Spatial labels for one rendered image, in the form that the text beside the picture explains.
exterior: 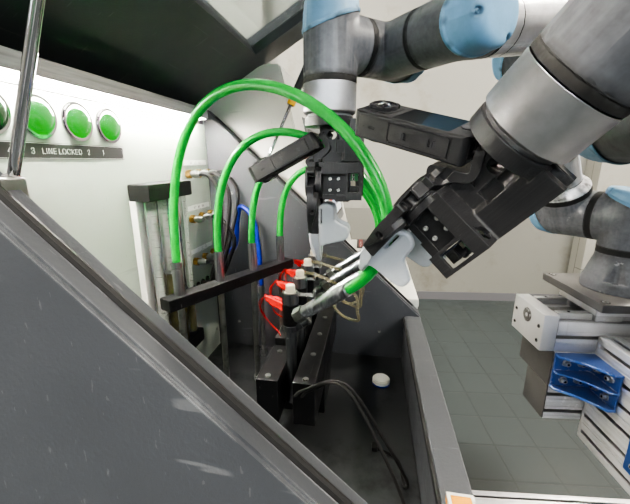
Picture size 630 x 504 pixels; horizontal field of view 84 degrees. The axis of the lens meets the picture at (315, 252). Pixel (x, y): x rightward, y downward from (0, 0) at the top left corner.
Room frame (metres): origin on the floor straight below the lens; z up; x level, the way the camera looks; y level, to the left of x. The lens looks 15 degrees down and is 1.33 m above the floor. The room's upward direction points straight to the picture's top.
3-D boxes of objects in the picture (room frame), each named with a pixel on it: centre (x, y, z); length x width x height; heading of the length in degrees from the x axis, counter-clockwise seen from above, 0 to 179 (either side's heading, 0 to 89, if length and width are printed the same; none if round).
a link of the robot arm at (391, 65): (0.57, -0.12, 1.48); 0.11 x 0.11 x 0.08; 30
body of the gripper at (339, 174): (0.54, -0.03, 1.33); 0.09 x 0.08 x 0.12; 81
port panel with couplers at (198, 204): (0.83, 0.26, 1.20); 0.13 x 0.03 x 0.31; 171
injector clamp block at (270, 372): (0.67, 0.02, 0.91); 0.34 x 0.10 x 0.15; 171
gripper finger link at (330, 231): (0.52, -0.02, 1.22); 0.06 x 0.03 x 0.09; 81
